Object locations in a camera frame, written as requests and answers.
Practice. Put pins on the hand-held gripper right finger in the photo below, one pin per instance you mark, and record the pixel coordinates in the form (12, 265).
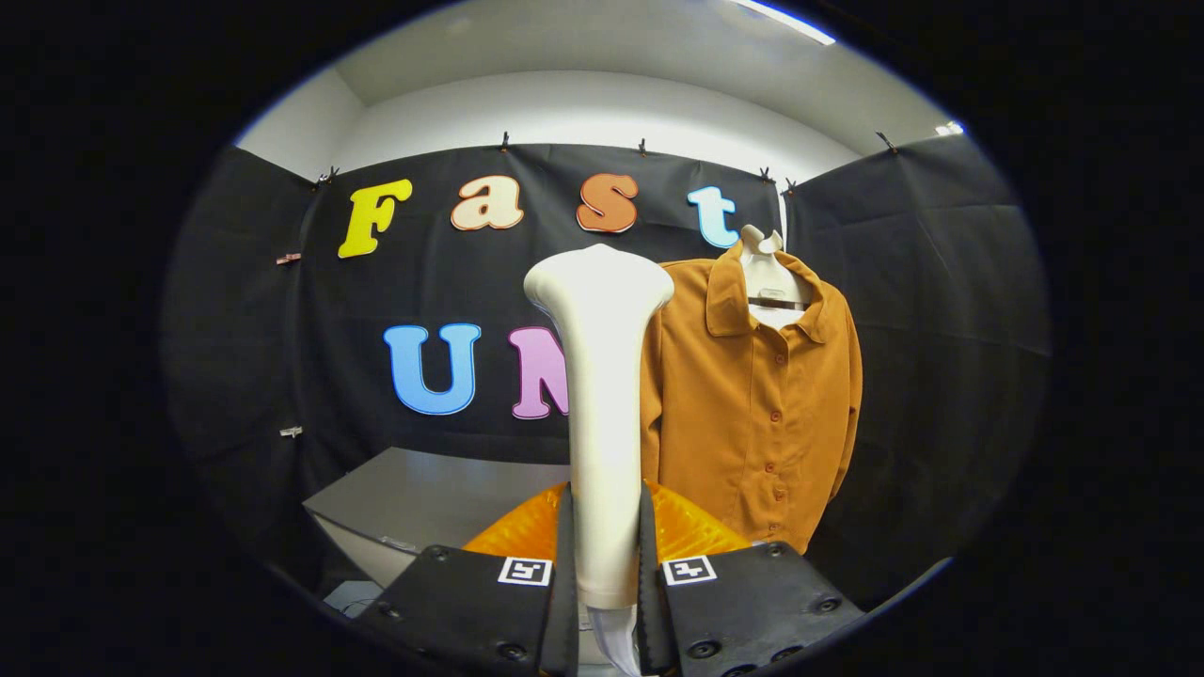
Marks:
(752, 602)

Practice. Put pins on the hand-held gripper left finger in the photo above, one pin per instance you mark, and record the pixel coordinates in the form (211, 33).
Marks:
(470, 611)

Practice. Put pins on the orange button shirt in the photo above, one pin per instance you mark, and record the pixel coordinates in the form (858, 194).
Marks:
(743, 432)

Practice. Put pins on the white garment steamer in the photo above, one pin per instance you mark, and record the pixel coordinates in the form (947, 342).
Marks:
(602, 423)

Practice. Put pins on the white clothes hanger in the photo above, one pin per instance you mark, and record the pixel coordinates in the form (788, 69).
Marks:
(773, 282)

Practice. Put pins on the grey cabinet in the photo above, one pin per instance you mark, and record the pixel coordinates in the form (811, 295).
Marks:
(423, 498)

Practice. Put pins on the row of black cloth clips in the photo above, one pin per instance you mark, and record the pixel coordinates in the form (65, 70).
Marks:
(504, 141)

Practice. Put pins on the small ceiling light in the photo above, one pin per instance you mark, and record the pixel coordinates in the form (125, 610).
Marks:
(950, 128)

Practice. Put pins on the long ceiling light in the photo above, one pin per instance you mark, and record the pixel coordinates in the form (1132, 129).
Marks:
(785, 21)

